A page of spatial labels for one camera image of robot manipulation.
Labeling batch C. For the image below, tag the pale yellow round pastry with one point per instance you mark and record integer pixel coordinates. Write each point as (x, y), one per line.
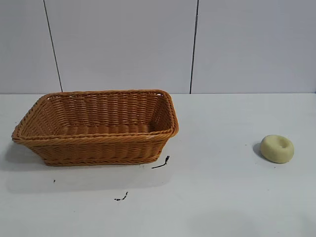
(271, 150)

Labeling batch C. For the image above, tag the brown woven wicker basket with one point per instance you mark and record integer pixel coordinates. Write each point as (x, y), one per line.
(98, 148)

